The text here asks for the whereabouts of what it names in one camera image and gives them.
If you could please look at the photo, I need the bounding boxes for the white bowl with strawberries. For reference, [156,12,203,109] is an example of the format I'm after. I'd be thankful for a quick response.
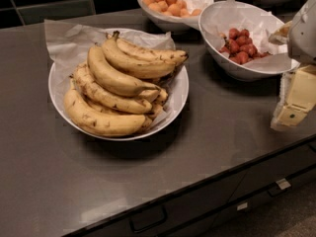
[197,0,301,83]

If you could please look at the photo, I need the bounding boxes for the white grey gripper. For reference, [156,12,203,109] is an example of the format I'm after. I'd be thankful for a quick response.
[271,0,316,131]

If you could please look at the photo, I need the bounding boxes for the upper curved banana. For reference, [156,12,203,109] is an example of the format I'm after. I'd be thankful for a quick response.
[102,31,176,79]

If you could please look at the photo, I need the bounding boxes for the white paper under bananas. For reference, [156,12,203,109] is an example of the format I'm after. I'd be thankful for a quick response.
[43,19,177,99]

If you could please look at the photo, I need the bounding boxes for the middle curved banana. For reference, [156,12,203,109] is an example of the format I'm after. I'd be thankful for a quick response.
[87,45,158,97]

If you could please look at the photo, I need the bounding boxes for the white bowl with bananas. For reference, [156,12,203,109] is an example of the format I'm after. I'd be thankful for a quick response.
[47,28,191,142]

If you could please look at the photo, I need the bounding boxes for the pile of red strawberries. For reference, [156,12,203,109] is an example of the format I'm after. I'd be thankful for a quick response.
[218,28,271,65]

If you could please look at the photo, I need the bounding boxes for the black drawer handle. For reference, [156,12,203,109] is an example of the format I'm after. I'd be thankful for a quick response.
[129,205,168,234]
[268,179,291,198]

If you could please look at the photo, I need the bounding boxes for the front bottom banana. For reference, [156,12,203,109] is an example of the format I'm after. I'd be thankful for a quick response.
[63,79,146,137]

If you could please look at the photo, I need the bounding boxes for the spotted brown banana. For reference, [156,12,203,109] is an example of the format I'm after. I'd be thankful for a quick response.
[73,64,152,115]

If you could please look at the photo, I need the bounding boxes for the curved banana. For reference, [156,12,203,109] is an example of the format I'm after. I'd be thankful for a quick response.
[87,45,158,97]
[102,31,176,79]

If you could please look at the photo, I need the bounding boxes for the top back banana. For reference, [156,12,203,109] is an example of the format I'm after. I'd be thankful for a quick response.
[117,38,189,66]

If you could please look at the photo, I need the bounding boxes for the pile of small oranges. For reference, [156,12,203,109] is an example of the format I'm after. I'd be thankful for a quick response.
[142,0,201,18]

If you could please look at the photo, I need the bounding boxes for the black drawer handle left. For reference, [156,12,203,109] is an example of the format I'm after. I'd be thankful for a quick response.
[129,205,168,234]

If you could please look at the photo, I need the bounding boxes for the black drawer handle right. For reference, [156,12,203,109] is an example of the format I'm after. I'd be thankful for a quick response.
[268,179,291,198]

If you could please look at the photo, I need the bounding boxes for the paper liner in strawberry bowl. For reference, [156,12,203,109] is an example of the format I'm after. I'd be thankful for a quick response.
[200,0,300,73]

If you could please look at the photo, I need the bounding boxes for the white bowl with oranges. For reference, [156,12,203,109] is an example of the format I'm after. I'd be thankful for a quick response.
[137,0,214,33]

